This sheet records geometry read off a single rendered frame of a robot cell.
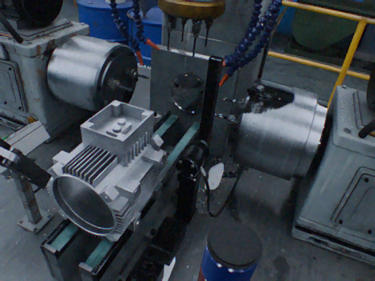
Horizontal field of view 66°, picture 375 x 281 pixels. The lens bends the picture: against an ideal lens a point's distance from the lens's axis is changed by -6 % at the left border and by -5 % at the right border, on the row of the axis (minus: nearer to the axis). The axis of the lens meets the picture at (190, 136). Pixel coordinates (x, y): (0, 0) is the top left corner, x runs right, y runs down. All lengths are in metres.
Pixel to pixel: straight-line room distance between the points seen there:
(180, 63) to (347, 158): 0.56
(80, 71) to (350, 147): 0.74
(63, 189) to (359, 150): 0.64
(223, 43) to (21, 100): 0.71
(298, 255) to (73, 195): 0.60
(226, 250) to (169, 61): 0.76
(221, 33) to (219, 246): 0.82
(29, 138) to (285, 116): 0.60
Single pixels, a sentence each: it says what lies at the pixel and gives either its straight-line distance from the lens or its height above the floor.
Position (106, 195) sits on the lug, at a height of 1.08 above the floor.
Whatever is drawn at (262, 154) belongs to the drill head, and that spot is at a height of 1.03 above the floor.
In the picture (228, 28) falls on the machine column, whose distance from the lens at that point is 1.03.
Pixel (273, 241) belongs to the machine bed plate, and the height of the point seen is 0.80.
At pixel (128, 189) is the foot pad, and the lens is 0.57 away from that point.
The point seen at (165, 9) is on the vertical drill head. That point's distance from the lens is 0.80.
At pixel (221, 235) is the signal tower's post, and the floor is 1.22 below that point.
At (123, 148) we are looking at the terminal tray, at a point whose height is 1.13.
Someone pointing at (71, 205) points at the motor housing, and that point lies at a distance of 0.71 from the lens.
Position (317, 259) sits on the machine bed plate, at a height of 0.80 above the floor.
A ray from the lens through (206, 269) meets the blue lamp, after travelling 0.35.
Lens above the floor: 1.49
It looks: 36 degrees down
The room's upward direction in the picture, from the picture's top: 7 degrees clockwise
